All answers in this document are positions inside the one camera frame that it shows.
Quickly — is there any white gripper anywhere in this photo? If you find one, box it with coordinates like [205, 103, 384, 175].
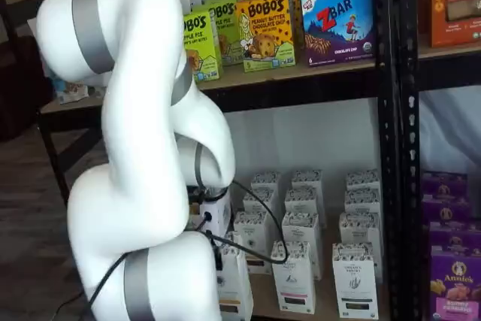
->
[198, 185, 233, 274]

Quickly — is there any white tea box yellow strip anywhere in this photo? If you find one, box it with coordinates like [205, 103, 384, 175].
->
[232, 210, 272, 275]
[243, 188, 277, 217]
[217, 241, 253, 317]
[250, 171, 281, 196]

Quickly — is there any white tea box pink strip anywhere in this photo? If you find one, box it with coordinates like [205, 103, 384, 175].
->
[271, 241, 316, 315]
[281, 210, 325, 280]
[291, 169, 323, 192]
[284, 186, 320, 217]

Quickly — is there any white tea box black strip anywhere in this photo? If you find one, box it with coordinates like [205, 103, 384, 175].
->
[332, 242, 377, 320]
[344, 188, 381, 217]
[345, 169, 380, 192]
[339, 211, 381, 250]

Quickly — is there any yellow Bobo's peanut butter box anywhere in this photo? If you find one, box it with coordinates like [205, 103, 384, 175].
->
[235, 0, 297, 73]

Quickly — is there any purple Annie's snack box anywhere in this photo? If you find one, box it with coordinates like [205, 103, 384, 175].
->
[428, 219, 481, 250]
[420, 171, 469, 201]
[430, 245, 481, 321]
[420, 196, 470, 224]

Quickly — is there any purple Zbar box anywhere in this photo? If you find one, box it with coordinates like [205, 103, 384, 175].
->
[300, 0, 376, 68]

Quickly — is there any orange snack box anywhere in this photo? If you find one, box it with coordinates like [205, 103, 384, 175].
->
[419, 0, 481, 48]

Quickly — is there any dark brown couch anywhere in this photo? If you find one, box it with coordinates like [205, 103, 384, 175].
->
[0, 35, 53, 141]

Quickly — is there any long black cable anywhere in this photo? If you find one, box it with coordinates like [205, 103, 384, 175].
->
[50, 180, 290, 321]

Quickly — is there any black metal shelving frame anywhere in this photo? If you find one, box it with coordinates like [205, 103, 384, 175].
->
[396, 0, 481, 321]
[37, 0, 400, 321]

